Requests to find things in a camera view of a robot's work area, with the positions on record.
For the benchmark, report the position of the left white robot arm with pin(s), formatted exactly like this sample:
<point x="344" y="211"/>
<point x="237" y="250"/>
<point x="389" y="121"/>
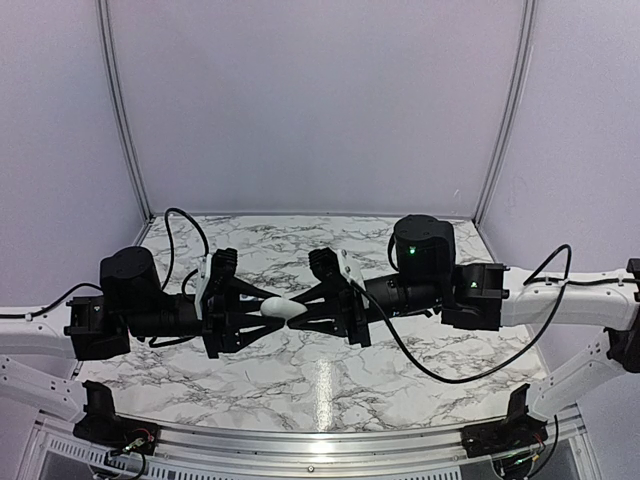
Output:
<point x="41" y="333"/>

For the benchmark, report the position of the left aluminium corner post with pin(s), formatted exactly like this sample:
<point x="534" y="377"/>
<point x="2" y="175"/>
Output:
<point x="126" y="138"/>

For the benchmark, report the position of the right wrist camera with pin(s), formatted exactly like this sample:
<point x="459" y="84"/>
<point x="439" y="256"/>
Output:
<point x="337" y="267"/>

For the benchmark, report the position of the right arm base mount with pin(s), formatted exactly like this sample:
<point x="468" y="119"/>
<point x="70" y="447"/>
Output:
<point x="505" y="437"/>

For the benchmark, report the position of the aluminium front rail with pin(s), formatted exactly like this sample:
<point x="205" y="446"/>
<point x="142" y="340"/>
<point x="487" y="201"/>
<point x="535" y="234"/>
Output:
<point x="192" y="452"/>

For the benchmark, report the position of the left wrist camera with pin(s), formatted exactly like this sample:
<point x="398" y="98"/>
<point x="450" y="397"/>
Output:
<point x="214" y="272"/>

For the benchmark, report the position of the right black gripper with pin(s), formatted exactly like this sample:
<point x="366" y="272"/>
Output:
<point x="352" y="319"/>

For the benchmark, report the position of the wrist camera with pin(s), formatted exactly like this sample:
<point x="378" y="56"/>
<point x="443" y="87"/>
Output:
<point x="337" y="267"/>
<point x="214" y="272"/>

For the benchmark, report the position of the white earbud charging case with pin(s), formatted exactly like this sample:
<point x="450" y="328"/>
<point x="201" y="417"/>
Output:
<point x="279" y="307"/>

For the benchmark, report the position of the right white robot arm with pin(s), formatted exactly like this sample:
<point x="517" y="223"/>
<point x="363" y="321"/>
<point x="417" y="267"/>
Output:
<point x="553" y="342"/>

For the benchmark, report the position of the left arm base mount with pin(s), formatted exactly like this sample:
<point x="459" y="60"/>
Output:
<point x="123" y="437"/>

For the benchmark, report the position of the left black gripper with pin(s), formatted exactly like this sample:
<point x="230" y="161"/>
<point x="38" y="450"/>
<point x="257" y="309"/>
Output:
<point x="219" y="325"/>

